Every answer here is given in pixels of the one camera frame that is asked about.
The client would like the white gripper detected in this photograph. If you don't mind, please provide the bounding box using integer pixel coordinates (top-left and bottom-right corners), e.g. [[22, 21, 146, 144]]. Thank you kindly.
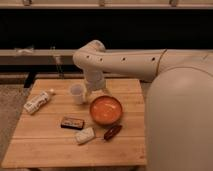
[[83, 70, 107, 97]]

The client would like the dark rectangular eraser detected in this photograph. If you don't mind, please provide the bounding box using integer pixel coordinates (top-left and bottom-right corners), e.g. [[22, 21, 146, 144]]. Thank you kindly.
[[61, 117, 84, 130]]

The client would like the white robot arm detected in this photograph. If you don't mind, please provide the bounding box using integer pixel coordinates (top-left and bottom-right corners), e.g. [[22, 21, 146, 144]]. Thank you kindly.
[[73, 40, 213, 171]]

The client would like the white plastic cup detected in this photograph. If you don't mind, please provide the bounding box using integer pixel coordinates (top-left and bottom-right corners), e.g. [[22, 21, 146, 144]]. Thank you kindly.
[[70, 84, 85, 105]]

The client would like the orange bowl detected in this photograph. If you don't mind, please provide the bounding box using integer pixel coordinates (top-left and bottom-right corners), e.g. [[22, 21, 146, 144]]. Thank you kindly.
[[89, 96, 123, 125]]

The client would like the brown sausage-shaped object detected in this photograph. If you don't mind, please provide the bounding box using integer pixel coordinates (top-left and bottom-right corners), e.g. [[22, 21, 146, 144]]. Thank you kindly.
[[104, 125, 122, 141]]

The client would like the white squeeze bottle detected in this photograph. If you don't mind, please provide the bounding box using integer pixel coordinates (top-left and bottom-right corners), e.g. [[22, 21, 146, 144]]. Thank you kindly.
[[24, 89, 55, 115]]

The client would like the grey horizontal rail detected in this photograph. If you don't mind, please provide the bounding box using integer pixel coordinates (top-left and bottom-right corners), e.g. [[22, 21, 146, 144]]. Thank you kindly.
[[0, 48, 213, 66]]

